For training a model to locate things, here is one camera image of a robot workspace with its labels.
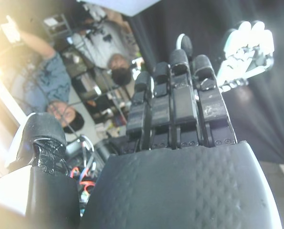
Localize person in blue shirt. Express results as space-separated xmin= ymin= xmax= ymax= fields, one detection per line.
xmin=17 ymin=31 xmax=85 ymax=134

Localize red and blue wire bundle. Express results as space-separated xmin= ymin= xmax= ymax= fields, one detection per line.
xmin=70 ymin=135 xmax=102 ymax=210

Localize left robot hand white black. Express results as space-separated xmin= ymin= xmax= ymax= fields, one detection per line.
xmin=0 ymin=34 xmax=284 ymax=229

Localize person in white shirt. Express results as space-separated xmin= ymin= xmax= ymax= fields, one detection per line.
xmin=72 ymin=14 xmax=142 ymax=86

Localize metal storage shelf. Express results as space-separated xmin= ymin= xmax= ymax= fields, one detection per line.
xmin=42 ymin=13 xmax=73 ymax=41

